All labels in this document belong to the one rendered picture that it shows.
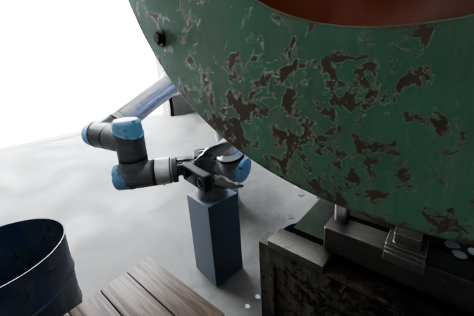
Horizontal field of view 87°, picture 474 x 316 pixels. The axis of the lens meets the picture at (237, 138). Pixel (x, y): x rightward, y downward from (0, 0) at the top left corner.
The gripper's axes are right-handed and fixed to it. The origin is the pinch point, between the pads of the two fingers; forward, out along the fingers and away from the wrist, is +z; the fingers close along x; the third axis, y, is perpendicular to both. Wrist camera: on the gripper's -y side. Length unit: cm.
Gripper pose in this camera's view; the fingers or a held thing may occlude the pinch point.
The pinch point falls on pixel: (243, 163)
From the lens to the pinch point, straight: 72.6
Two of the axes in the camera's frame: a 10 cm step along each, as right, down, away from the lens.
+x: 0.6, 9.5, 2.9
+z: 9.8, -1.1, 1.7
